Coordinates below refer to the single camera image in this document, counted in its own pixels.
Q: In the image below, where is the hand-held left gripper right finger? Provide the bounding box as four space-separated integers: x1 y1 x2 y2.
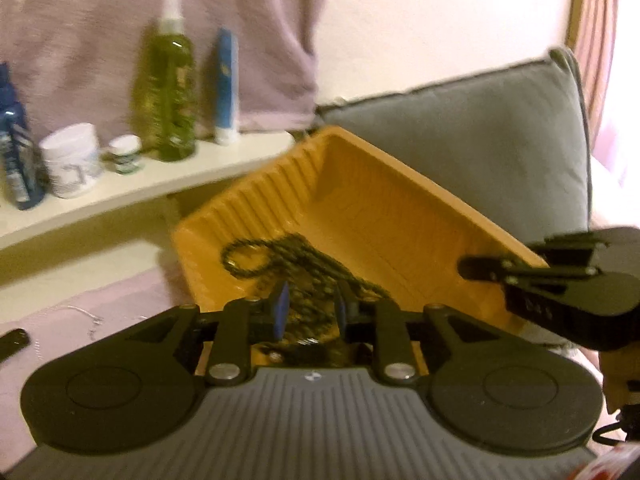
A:
334 284 498 387

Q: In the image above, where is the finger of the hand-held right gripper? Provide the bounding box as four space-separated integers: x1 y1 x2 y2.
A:
457 254 600 286

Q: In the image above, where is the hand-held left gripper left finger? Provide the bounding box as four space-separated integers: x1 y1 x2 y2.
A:
140 281 292 387

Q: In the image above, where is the brown bead necklace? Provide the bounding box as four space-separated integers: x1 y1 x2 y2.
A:
220 232 396 366

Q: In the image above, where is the orange ribbed plastic tray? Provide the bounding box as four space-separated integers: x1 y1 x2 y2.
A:
170 126 551 376

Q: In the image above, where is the grey pillow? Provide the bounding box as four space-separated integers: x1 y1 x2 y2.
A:
315 47 596 266

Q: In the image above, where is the cream wooden shelf unit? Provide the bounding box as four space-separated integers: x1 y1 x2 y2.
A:
0 130 297 286

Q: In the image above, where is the small white-lidded jar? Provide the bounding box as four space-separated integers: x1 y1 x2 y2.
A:
106 135 144 176

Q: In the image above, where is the blue and white tube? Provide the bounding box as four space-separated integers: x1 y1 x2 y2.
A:
214 27 240 146

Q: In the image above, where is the green spray bottle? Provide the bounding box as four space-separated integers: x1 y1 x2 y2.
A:
131 0 197 162

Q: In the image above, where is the white cream jar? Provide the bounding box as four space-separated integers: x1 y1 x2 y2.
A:
39 122 103 199

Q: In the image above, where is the pink striped curtain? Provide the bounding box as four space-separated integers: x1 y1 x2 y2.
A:
572 0 640 201

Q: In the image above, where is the black band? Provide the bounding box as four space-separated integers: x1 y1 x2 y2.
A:
0 328 32 362

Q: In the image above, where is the dark blue spray bottle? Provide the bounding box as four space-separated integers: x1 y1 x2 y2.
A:
0 62 46 211

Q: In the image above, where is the pink fleece towel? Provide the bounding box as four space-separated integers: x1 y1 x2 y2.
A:
0 0 321 151

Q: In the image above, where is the black cord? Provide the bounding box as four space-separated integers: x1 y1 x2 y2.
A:
592 410 640 448

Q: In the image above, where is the thin silver chain necklace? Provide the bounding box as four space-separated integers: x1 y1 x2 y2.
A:
47 304 107 338

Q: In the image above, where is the curved wooden frame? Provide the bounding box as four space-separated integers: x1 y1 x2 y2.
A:
565 0 591 53

